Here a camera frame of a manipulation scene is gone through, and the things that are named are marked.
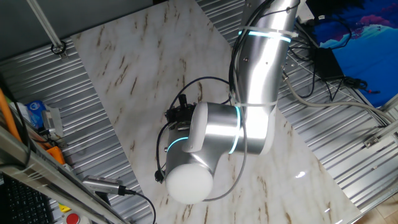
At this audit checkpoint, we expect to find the black power adapter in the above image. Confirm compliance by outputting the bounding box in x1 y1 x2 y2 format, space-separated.
312 46 346 82

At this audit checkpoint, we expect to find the white power strip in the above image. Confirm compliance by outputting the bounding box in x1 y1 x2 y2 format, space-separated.
297 5 315 26

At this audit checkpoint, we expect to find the grey finned metal device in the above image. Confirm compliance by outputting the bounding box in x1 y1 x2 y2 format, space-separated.
41 105 65 139

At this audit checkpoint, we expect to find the orange button box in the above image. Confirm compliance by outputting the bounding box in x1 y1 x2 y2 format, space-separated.
45 145 67 166

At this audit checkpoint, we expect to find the blue white tissue packet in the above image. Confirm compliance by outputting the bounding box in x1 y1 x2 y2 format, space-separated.
9 100 47 130

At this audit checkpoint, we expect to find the red button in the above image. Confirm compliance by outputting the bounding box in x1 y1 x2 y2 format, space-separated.
63 212 91 224

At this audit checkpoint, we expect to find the blue printed poster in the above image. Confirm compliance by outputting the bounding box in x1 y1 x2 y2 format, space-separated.
312 0 398 108

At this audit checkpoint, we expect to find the black keyboard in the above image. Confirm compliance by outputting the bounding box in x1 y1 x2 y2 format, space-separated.
0 174 57 224

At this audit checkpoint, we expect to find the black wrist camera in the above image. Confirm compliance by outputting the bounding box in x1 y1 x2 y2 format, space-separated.
165 93 197 126

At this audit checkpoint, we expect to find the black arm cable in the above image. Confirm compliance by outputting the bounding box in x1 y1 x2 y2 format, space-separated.
154 0 274 184

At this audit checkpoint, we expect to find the black camera cable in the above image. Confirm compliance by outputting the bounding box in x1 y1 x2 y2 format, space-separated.
123 186 157 224

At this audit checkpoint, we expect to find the thick grey cable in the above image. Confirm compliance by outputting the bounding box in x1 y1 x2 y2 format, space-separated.
281 71 398 125

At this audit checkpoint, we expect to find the black base cable bundle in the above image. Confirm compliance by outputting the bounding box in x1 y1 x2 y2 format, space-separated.
289 40 318 100

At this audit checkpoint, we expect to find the silver finned camera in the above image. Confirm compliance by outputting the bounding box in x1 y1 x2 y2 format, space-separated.
81 174 127 197

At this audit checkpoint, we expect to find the black ring on post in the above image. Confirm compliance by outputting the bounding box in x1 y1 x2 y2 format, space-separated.
50 39 67 56

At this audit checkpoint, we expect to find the black cable with plug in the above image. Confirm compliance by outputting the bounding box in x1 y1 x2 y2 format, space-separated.
341 76 381 94

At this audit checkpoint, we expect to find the thin black cable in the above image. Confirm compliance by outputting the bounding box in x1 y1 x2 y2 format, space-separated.
316 14 354 48

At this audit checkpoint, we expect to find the aluminium frame beam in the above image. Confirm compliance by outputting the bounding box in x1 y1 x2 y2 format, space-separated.
0 124 131 224

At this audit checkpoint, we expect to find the black hanging cable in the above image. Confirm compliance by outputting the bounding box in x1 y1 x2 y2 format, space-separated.
0 74 32 162

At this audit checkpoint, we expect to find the metal corner bracket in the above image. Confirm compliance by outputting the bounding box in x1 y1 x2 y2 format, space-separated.
363 134 382 149

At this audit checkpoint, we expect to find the aluminium frame post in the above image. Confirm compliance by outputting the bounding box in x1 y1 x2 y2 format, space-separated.
26 0 69 60

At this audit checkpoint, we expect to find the aluminium frame rail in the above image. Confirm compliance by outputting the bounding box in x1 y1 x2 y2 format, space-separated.
362 93 398 149

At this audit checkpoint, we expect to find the orange hose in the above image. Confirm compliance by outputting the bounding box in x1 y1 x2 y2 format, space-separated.
0 88 22 142

